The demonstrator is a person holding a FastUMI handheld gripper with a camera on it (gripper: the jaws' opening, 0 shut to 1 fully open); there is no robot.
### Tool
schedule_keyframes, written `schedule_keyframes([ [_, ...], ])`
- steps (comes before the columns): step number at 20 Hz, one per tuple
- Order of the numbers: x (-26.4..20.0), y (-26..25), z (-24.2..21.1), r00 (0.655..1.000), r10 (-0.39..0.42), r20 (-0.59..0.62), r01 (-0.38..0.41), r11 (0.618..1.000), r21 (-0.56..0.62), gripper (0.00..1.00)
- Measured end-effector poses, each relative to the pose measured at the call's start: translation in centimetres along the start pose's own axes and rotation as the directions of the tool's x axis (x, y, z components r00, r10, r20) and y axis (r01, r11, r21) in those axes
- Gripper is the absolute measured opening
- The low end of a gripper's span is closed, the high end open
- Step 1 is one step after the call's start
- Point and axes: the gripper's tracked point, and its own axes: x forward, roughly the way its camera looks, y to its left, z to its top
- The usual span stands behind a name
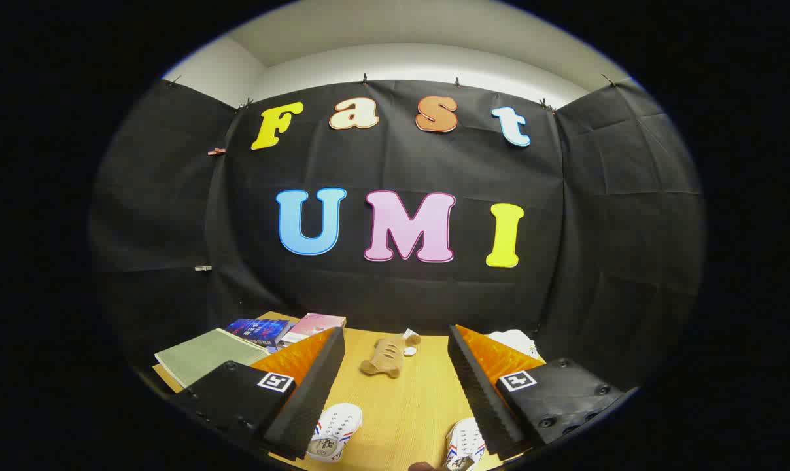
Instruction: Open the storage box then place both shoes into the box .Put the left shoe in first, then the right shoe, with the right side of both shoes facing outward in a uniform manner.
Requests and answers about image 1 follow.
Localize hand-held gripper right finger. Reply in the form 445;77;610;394
447;324;639;461

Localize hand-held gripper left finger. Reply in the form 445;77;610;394
170;326;346;461

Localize white striped canvas shoe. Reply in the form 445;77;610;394
305;403;363;463
445;419;486;471

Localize pale green storage box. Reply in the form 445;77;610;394
154;328;271;388

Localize white plush toy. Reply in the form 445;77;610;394
487;329;538;362

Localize pink cover book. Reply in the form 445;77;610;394
281;313;347;345

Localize brown plush toy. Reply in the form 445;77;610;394
360;330;422;379

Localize blue cover book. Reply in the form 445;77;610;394
225;318;291;347

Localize black backdrop cloth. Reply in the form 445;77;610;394
89;78;706;393

